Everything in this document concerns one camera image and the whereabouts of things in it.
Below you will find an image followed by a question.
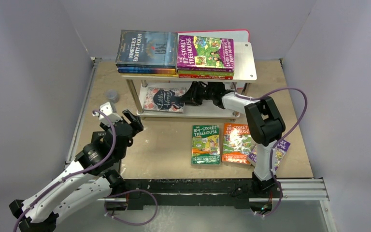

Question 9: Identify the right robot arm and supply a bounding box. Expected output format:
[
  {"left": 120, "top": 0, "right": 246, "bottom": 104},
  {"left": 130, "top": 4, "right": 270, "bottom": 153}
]
[{"left": 180, "top": 82, "right": 285, "bottom": 197}]

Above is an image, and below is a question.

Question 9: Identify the dark green Treehouse book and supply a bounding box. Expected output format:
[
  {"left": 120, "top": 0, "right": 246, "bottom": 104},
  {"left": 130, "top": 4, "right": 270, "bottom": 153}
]
[{"left": 191, "top": 125, "right": 221, "bottom": 166}]

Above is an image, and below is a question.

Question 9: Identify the black aluminium base frame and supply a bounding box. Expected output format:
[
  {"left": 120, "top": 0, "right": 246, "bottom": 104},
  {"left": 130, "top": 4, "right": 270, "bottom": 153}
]
[{"left": 73, "top": 178, "right": 328, "bottom": 212}]

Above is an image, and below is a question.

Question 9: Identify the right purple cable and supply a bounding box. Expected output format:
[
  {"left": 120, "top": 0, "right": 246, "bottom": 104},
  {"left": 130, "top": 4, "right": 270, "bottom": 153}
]
[{"left": 233, "top": 82, "right": 309, "bottom": 218}]

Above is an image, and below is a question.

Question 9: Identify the red 13-Storey Treehouse book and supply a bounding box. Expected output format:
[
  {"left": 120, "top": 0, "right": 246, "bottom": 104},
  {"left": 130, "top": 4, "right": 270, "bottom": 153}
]
[{"left": 178, "top": 74, "right": 233, "bottom": 80}]

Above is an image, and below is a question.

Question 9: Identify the purple Treehouse book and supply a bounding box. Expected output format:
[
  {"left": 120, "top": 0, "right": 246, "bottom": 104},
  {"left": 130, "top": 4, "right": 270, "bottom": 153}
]
[{"left": 246, "top": 140, "right": 291, "bottom": 171}]

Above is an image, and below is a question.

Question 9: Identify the white two-tier metal shelf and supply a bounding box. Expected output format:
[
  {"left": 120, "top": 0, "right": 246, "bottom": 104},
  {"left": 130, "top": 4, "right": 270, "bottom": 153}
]
[{"left": 121, "top": 42, "right": 257, "bottom": 120}]

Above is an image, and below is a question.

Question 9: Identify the small clear plastic cup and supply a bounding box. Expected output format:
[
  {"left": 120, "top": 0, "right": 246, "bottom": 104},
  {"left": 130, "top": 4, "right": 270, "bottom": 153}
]
[{"left": 105, "top": 89, "right": 119, "bottom": 104}]

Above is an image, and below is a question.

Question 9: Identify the green 65-Storey Treehouse book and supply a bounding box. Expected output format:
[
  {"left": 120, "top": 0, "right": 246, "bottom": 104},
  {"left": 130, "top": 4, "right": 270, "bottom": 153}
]
[{"left": 177, "top": 70, "right": 234, "bottom": 77}]

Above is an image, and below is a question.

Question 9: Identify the Jane Eyre book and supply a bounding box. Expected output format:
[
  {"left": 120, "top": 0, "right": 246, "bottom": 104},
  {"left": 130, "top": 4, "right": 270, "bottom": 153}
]
[{"left": 117, "top": 67, "right": 177, "bottom": 75}]

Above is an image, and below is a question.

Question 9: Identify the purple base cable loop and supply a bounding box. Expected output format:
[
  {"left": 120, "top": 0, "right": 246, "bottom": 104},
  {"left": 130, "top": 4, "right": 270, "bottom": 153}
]
[{"left": 104, "top": 188, "right": 158, "bottom": 227}]

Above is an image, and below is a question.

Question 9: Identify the Nineteen Eighty-Four blue book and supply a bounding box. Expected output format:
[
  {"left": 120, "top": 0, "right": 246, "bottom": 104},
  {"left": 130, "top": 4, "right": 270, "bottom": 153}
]
[{"left": 115, "top": 30, "right": 178, "bottom": 69}]

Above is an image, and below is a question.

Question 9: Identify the Little Women book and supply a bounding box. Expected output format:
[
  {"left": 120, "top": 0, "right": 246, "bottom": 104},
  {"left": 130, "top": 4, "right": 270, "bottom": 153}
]
[{"left": 143, "top": 87, "right": 187, "bottom": 114}]

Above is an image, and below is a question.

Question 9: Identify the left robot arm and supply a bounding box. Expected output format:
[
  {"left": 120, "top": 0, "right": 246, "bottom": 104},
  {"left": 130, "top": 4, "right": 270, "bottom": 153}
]
[{"left": 9, "top": 107, "right": 143, "bottom": 232}]

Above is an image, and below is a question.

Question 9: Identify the black Moon Sixpence book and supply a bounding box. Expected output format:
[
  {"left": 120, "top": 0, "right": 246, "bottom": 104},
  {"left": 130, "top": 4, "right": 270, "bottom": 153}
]
[{"left": 89, "top": 131, "right": 122, "bottom": 175}]

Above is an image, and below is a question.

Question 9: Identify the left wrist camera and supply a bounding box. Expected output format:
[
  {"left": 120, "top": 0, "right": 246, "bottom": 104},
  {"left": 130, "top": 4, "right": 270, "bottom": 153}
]
[{"left": 92, "top": 101, "right": 122, "bottom": 126}]

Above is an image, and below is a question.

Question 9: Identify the orange Treehouse book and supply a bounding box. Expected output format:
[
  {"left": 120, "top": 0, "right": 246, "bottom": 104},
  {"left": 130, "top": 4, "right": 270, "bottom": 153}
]
[{"left": 222, "top": 123, "right": 256, "bottom": 165}]

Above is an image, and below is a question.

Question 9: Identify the yellow book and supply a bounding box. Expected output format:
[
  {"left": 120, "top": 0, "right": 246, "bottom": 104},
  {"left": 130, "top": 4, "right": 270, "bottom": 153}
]
[{"left": 120, "top": 73, "right": 178, "bottom": 78}]

